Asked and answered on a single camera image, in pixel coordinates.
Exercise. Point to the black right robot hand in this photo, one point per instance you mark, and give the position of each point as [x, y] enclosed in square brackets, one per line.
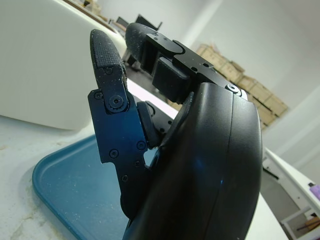
[200, 162]

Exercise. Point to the blue plastic tray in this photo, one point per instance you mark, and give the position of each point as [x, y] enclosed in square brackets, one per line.
[80, 190]

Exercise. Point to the cream two-slot toaster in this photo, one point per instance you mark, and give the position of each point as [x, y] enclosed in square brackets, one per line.
[42, 70]

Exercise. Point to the stacked wooden crates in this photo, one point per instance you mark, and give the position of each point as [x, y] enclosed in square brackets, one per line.
[262, 97]

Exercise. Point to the white side desk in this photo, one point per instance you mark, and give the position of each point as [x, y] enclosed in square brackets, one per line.
[295, 185]

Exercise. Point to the black computer monitor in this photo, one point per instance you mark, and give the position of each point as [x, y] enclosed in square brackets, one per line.
[147, 22]

